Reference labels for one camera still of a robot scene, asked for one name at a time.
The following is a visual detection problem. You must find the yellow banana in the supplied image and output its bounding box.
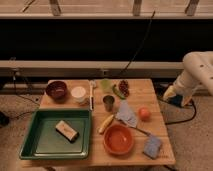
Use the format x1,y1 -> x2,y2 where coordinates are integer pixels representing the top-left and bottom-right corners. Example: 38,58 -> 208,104
98,115 -> 114,134

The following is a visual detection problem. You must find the green pepper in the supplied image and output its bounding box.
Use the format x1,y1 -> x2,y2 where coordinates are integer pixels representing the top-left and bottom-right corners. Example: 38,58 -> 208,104
112,85 -> 126,100

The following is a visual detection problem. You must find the blue sponge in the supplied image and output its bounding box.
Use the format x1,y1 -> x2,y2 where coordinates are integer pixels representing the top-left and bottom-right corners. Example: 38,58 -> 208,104
143,135 -> 162,159

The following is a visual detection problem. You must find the dark red bowl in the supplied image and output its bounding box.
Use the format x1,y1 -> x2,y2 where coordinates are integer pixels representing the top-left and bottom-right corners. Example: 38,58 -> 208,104
45,81 -> 67,100

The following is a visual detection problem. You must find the orange bowl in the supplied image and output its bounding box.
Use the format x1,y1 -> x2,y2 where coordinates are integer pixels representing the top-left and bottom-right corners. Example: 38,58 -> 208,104
103,124 -> 134,156

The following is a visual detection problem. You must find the black cable on floor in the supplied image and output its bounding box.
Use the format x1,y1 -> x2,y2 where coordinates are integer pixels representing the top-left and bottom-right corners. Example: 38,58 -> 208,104
156,87 -> 198,126

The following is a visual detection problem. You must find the black hanging cable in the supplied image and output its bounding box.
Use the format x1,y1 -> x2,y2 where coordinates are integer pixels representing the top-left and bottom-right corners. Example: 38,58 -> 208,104
118,9 -> 157,78

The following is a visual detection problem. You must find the metal spoon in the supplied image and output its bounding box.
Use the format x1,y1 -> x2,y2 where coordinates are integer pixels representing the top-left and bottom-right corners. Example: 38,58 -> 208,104
115,118 -> 151,136

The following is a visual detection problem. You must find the green plastic cup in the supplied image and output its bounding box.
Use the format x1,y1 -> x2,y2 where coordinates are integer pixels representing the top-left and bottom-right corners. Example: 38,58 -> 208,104
100,79 -> 112,93

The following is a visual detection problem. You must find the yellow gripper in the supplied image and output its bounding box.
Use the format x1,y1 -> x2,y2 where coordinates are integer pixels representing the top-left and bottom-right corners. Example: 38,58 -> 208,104
163,85 -> 192,107

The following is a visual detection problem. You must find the red grapes bunch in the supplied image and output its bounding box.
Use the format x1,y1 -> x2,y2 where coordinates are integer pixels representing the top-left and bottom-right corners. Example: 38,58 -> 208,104
119,80 -> 129,97

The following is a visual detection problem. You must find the green plastic tray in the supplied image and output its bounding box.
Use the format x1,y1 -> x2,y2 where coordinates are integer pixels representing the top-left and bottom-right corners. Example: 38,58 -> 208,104
19,109 -> 92,160

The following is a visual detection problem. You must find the grey blue cloth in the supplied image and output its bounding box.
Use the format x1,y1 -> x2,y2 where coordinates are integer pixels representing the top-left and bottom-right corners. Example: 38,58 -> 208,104
115,100 -> 138,126

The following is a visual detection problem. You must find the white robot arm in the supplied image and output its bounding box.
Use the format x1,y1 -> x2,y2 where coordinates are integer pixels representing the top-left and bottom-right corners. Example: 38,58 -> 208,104
163,51 -> 213,107

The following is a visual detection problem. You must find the white paper cup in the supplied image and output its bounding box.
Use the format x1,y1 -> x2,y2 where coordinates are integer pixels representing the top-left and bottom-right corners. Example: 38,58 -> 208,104
71,86 -> 86,103

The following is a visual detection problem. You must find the orange tomato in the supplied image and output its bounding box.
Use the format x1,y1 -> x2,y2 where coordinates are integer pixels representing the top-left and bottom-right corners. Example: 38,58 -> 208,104
138,107 -> 151,121

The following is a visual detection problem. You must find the wooden table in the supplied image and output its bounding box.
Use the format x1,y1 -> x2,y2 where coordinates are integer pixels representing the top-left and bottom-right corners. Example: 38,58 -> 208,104
21,79 -> 176,167

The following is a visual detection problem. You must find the small metal cup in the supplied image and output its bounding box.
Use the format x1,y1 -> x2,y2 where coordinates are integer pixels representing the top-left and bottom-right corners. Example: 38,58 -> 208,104
103,95 -> 115,112

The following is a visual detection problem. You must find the white handled brush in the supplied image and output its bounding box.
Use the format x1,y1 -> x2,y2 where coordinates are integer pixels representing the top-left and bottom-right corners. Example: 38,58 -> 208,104
89,80 -> 96,111

